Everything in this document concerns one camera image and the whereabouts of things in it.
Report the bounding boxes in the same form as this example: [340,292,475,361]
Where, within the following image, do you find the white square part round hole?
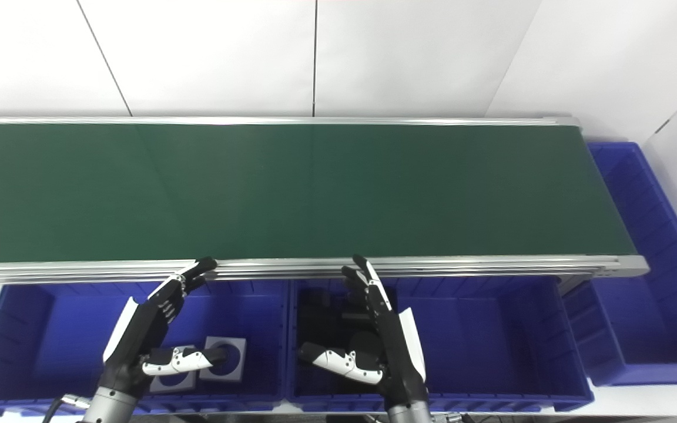
[200,335,247,383]
[149,345,197,394]

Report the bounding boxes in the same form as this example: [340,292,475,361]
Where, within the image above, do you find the long empty blue plastic bin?
[562,142,677,386]

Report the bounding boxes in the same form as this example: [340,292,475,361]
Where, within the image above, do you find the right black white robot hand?
[298,254,431,408]

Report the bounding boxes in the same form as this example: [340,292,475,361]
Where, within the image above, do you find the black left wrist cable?
[40,395,91,423]

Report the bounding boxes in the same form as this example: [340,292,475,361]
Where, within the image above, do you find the blue plastic bin black parts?
[287,276,595,412]

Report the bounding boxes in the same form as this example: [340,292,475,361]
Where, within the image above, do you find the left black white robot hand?
[100,257,229,401]

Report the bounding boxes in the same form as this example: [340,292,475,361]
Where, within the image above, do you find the blue plastic bin white parts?
[0,281,290,417]

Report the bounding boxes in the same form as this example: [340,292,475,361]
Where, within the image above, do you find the green conveyor belt aluminium frame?
[0,116,650,287]

